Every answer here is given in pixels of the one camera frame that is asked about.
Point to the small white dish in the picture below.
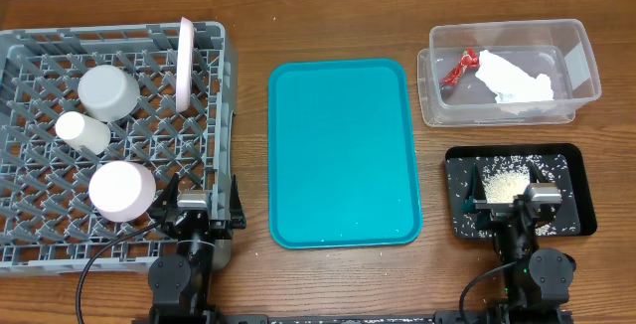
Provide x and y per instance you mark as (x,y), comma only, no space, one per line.
(122,191)

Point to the clear plastic waste bin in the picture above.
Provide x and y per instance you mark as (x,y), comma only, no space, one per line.
(558,48)

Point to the white tissue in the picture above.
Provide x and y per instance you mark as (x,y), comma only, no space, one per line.
(510,83)

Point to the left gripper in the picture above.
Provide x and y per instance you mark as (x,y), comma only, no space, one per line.
(224,228)

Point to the spilled white rice pile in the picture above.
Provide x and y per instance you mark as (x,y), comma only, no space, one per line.
(503,178)

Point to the red snack wrapper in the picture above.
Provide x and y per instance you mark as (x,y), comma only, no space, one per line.
(468,61)

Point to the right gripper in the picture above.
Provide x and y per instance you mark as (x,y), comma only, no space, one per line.
(510,213)

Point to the grey plastic dishwasher rack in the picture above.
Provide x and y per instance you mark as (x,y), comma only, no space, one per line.
(48,224)

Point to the large white plate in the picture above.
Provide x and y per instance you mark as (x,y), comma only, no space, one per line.
(184,65)

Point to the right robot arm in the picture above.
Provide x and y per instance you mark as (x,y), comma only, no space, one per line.
(537,279)

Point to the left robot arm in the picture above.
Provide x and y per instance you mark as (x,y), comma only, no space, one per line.
(180,281)

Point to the white paper cup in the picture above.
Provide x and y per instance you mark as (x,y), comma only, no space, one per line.
(79,130)

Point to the teal plastic serving tray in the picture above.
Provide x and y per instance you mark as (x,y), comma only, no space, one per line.
(342,169)

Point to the black rectangular tray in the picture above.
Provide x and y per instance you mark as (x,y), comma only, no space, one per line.
(575,165)

